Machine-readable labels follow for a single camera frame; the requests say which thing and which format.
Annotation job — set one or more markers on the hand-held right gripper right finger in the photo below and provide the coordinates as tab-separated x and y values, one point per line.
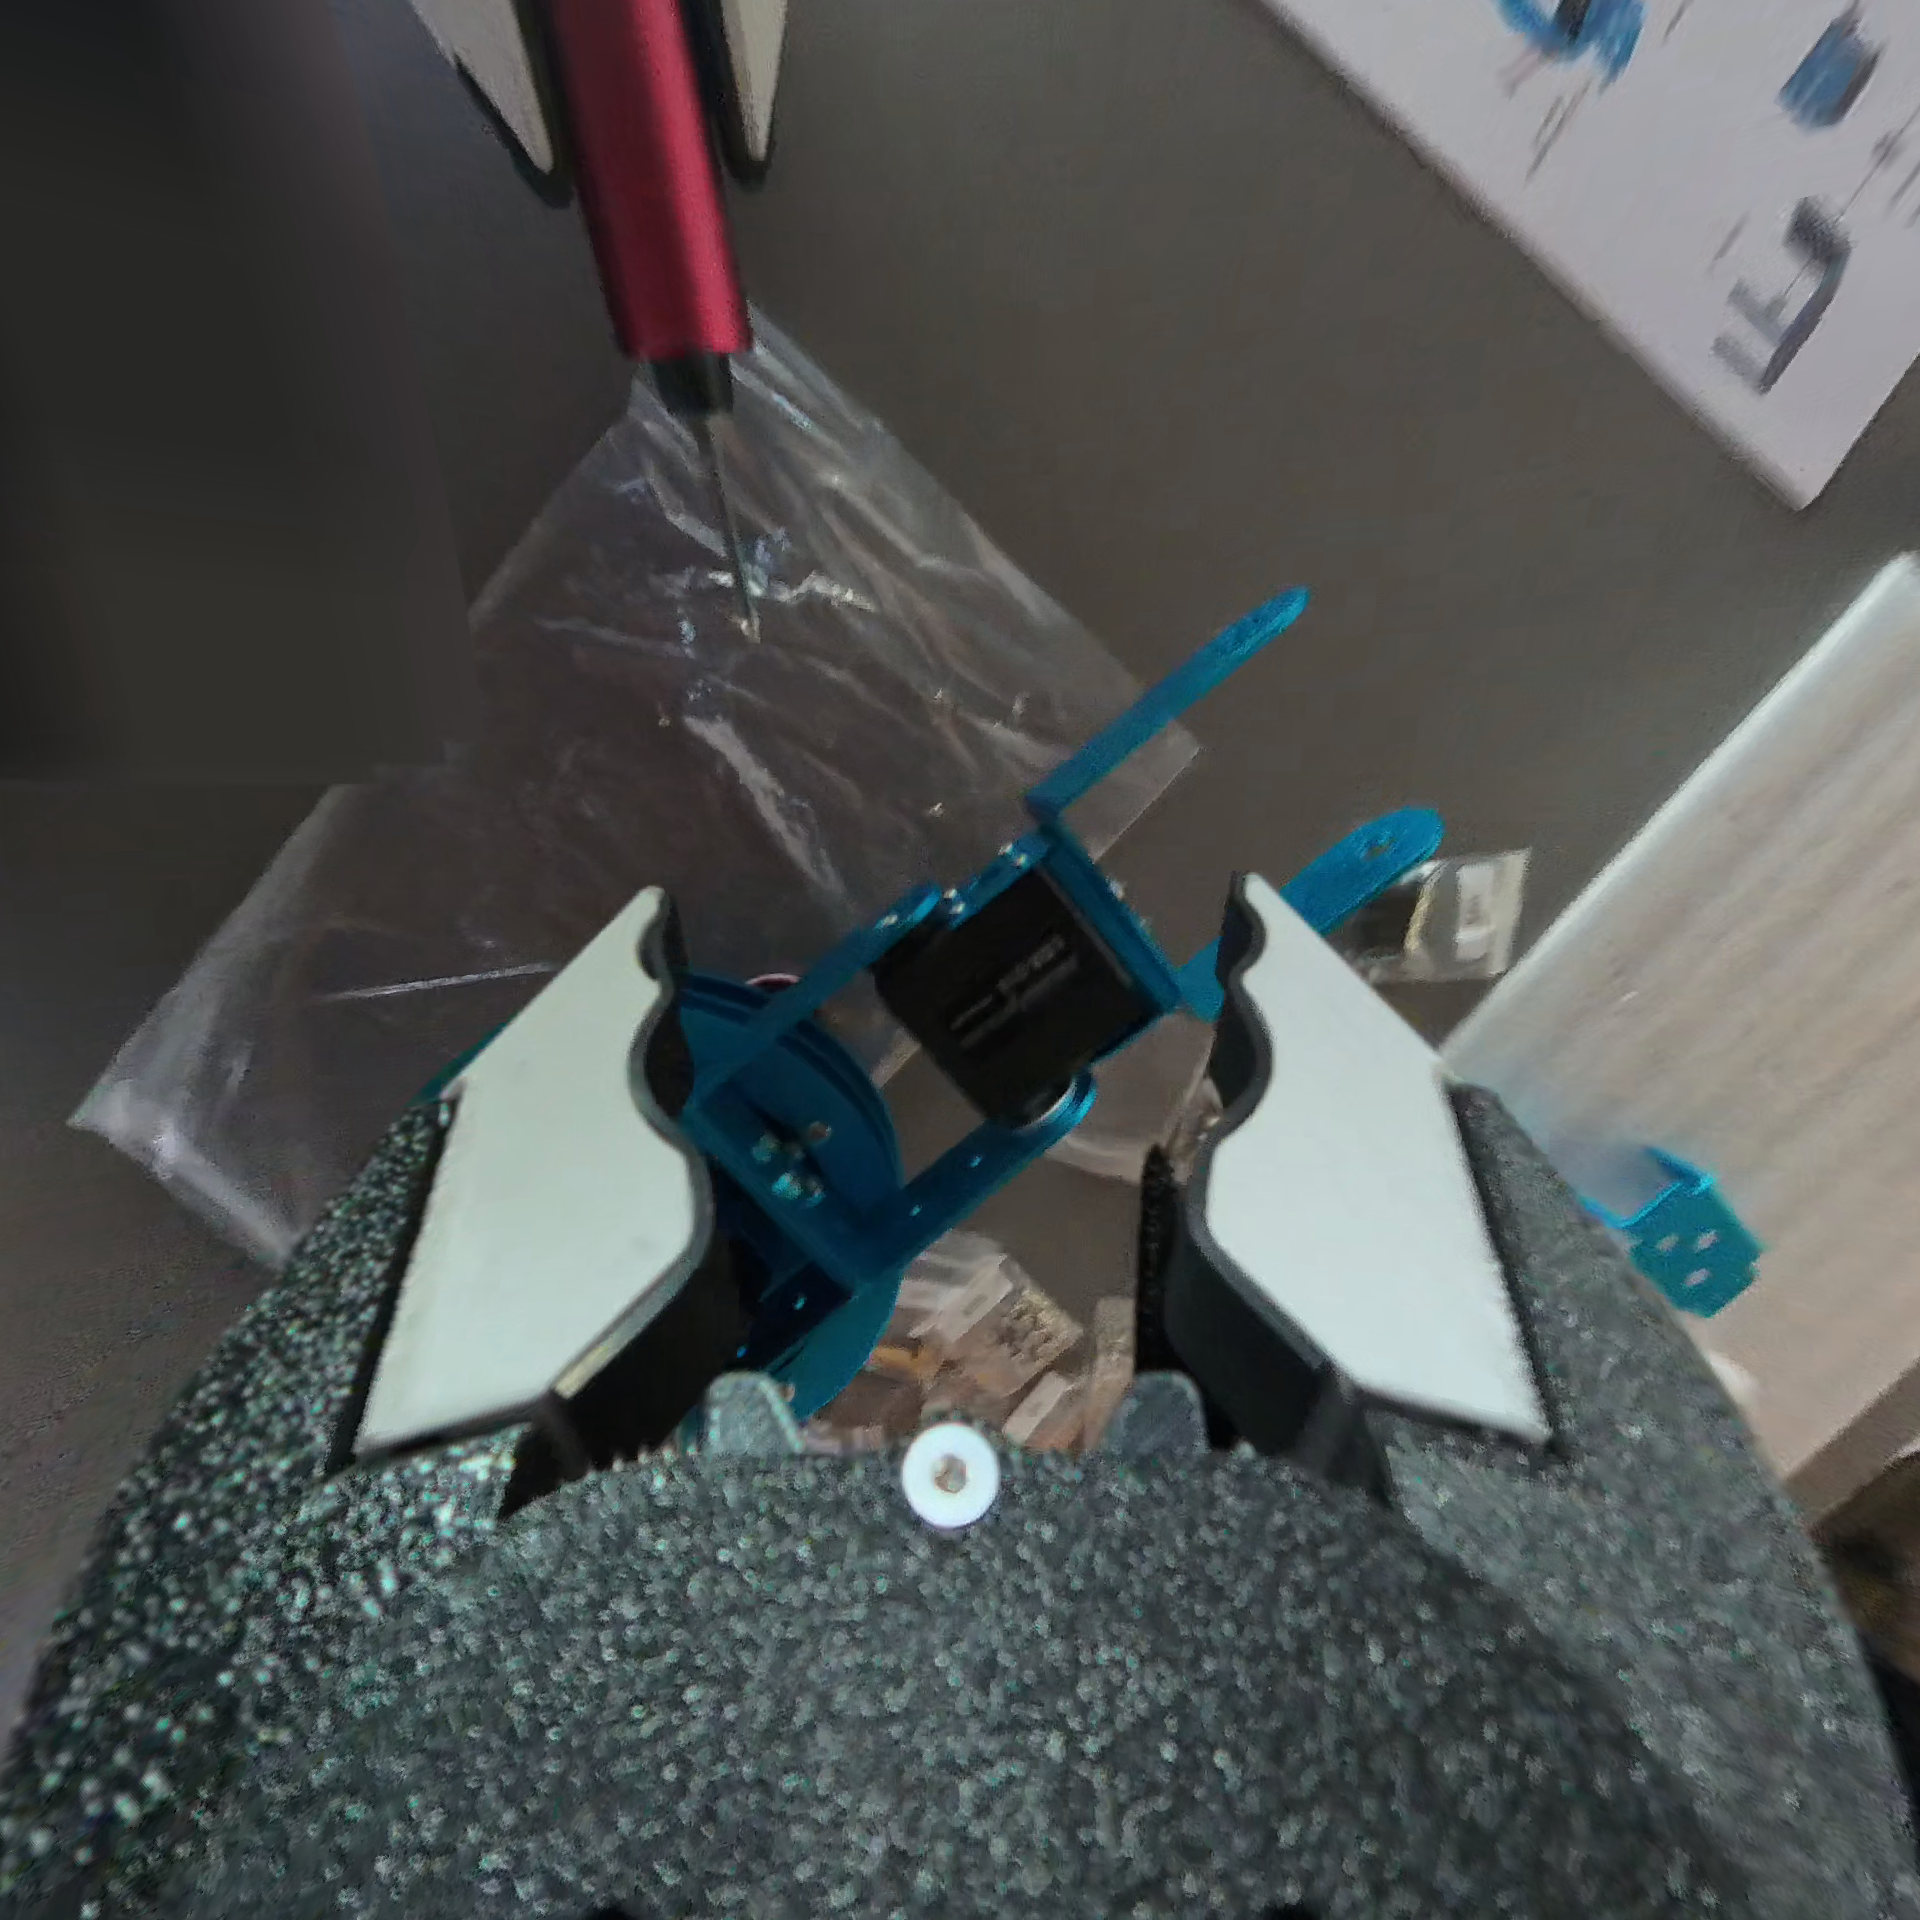
1351	1185

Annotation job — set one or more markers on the small clear screw bag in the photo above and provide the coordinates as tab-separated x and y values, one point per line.
1462	914
1004	1320

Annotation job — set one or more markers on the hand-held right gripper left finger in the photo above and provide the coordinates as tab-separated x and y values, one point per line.
554	1171

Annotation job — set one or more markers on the blue toy robot arm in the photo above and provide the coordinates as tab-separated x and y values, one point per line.
780	1155

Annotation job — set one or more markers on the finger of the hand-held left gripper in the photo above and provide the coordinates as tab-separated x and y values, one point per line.
754	75
502	75

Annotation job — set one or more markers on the white instruction sheet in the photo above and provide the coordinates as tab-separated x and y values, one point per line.
1501	150

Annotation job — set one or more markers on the small blue metal bracket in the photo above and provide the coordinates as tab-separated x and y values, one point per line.
1689	1238

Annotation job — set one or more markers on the red electric screwdriver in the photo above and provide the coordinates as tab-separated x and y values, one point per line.
645	180

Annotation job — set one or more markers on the clear plastic bag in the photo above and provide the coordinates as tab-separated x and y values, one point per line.
780	630
301	974

